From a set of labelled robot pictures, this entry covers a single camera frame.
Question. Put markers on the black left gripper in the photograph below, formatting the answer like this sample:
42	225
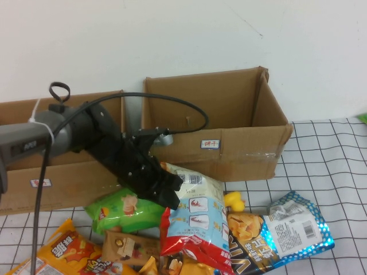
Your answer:
132	166

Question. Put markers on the red white shrimp chips bag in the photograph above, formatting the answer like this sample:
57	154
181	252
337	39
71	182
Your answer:
200	217

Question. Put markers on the brown wafer snack packet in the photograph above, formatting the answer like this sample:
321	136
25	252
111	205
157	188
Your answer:
172	265
129	246

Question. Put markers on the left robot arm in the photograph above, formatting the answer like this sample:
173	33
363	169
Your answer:
28	140

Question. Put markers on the yellow snack bag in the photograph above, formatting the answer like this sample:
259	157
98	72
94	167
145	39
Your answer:
198	267
149	267

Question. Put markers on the orange snack bag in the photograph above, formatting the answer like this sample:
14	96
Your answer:
63	252

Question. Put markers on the green potato chips bag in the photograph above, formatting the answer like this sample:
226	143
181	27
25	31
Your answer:
123	212

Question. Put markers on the yellow rubber duck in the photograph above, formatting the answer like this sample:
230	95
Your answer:
233	202

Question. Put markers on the tall taped cardboard box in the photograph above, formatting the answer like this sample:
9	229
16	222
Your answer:
243	160

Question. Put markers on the wide low cardboard box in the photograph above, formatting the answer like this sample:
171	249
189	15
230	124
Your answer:
71	189

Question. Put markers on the blue Vikar shrimp chips bag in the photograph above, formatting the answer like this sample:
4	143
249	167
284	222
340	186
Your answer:
286	232

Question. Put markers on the white zip tie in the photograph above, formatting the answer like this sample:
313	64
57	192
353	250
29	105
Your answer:
34	114

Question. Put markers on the green object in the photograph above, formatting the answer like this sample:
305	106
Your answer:
362	118

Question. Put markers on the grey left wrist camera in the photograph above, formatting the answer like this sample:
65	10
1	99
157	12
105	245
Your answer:
163	140

